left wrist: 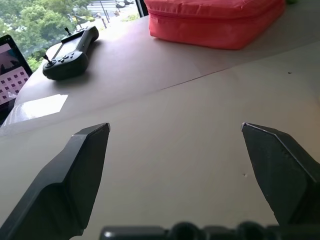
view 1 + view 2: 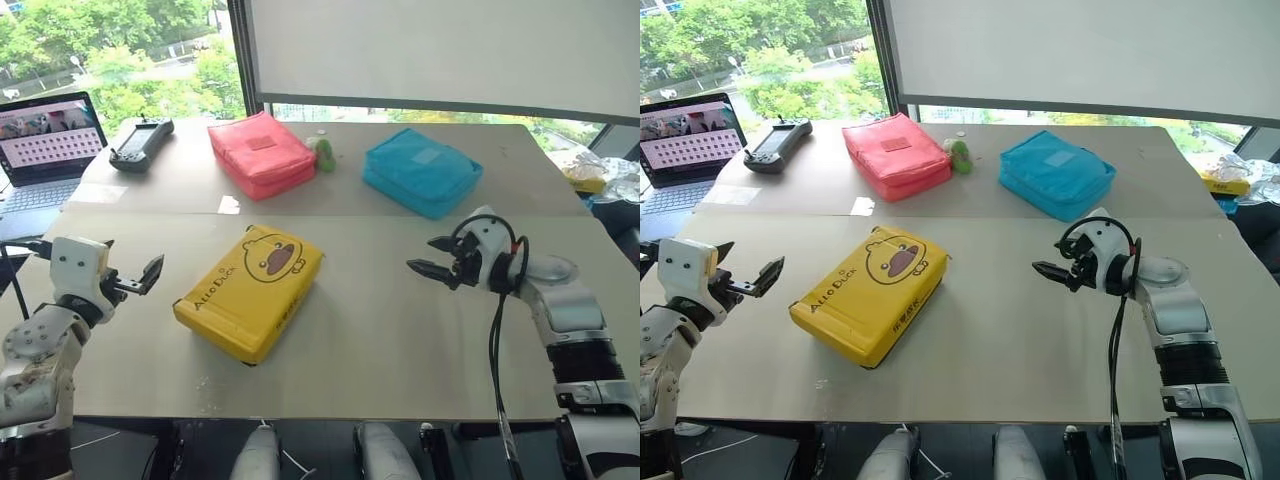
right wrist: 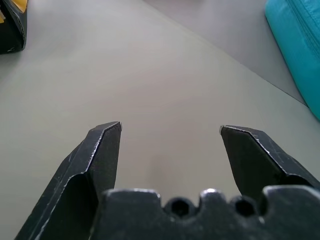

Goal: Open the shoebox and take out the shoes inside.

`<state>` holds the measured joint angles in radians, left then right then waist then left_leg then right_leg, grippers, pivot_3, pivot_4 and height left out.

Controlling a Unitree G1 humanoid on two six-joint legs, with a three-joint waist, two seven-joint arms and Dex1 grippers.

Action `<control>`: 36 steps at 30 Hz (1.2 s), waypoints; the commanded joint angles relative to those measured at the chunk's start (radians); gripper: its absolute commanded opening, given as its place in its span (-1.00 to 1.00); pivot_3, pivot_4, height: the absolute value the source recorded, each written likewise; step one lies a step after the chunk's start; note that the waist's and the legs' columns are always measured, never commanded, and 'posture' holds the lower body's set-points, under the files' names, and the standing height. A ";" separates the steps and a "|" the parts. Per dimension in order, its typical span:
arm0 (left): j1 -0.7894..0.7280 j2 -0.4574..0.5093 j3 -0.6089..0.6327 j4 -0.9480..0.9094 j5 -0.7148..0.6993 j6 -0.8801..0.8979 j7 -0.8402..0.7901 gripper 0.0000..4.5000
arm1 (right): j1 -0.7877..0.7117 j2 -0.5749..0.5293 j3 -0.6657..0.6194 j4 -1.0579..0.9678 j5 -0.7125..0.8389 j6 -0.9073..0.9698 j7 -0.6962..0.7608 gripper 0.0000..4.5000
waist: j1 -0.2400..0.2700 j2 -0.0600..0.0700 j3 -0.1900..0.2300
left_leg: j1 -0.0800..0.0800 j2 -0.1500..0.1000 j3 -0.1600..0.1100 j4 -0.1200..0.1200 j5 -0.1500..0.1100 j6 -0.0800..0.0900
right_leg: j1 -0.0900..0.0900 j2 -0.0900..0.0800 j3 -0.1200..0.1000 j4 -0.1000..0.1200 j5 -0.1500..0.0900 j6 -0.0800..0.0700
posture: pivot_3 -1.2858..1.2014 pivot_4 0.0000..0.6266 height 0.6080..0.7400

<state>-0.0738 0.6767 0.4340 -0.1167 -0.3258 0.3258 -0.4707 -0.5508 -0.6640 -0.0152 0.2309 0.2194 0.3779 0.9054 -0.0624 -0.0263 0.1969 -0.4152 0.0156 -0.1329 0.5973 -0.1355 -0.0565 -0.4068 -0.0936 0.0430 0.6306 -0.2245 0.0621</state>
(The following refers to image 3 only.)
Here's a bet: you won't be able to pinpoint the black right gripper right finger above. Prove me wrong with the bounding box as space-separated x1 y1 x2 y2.
219 124 320 201

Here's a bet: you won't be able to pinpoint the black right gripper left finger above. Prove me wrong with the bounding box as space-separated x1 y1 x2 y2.
13 121 123 240

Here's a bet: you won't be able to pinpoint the black and yellow box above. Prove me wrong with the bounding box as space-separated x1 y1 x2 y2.
0 0 28 55

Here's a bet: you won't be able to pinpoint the teal fabric bag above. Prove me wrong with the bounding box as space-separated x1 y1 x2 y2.
264 0 320 117

